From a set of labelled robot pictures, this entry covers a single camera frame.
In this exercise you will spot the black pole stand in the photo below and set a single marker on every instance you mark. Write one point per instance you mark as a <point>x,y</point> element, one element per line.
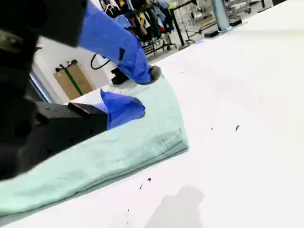
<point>178,26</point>

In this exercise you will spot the black flat base plate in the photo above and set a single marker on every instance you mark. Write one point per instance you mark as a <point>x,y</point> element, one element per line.
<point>235,22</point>
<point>211,33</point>

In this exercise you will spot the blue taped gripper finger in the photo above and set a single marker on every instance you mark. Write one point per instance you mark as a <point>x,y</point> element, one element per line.
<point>118,111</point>
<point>111,40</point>

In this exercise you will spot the clothes rack with garments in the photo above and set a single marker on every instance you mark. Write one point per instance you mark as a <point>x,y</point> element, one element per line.
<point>152,21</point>

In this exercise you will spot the cardboard box with green strip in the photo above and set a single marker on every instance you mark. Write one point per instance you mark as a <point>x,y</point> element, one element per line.
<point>78,80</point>

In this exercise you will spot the pale green T-shirt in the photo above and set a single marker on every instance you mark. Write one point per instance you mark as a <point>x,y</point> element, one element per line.
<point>118,154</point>

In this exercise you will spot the grey metal pillar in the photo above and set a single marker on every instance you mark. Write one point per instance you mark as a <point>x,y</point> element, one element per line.
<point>221,14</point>

